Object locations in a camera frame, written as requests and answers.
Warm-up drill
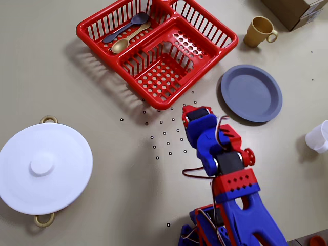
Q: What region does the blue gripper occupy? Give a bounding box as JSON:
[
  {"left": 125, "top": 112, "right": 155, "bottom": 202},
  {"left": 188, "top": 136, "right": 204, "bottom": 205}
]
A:
[{"left": 182, "top": 105, "right": 219, "bottom": 149}]

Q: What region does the grey plastic plate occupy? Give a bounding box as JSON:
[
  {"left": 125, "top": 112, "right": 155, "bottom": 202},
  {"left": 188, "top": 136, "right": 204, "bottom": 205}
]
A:
[{"left": 220, "top": 64, "right": 283, "bottom": 123}]

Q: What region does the red plastic dish rack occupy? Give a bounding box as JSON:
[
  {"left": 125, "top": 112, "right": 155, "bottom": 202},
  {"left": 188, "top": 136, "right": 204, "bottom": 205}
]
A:
[{"left": 75, "top": 0, "right": 239, "bottom": 110}]

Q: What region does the gold plastic spoon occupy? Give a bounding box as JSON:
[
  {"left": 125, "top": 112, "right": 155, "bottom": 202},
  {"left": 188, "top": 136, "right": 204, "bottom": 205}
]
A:
[{"left": 111, "top": 21, "right": 152, "bottom": 54}]

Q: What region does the grey plastic spoon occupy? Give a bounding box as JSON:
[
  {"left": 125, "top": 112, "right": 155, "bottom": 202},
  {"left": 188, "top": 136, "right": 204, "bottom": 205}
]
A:
[{"left": 102, "top": 12, "right": 150, "bottom": 44}]

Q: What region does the gold plastic cup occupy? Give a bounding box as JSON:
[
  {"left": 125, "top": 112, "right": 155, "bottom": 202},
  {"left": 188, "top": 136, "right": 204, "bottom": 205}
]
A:
[{"left": 243, "top": 16, "right": 279, "bottom": 49}]

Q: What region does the white plastic cup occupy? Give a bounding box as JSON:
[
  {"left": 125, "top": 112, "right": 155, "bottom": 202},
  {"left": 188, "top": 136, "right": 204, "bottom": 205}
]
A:
[{"left": 304, "top": 120, "right": 328, "bottom": 154}]

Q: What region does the gold pot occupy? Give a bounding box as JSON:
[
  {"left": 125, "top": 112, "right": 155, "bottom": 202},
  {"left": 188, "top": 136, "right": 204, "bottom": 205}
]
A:
[{"left": 33, "top": 115, "right": 59, "bottom": 228}]

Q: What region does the brown cardboard box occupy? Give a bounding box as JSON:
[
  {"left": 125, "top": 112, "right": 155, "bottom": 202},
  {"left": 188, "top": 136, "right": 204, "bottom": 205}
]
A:
[{"left": 260, "top": 0, "right": 326, "bottom": 32}]

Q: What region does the white pot lid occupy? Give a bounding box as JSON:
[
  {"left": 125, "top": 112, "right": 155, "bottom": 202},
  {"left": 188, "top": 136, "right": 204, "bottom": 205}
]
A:
[{"left": 0, "top": 123, "right": 94, "bottom": 215}]

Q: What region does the small red round object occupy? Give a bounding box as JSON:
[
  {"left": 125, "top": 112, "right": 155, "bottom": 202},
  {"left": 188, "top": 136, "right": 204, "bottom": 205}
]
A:
[{"left": 309, "top": 235, "right": 327, "bottom": 246}]

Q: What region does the white red gripper cable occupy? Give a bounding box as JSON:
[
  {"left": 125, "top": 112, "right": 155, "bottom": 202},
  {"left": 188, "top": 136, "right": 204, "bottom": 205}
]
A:
[{"left": 214, "top": 115, "right": 231, "bottom": 152}]

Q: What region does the dark red arm cable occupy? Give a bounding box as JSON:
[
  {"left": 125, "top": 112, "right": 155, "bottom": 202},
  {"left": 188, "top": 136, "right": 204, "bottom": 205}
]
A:
[{"left": 182, "top": 167, "right": 221, "bottom": 233}]

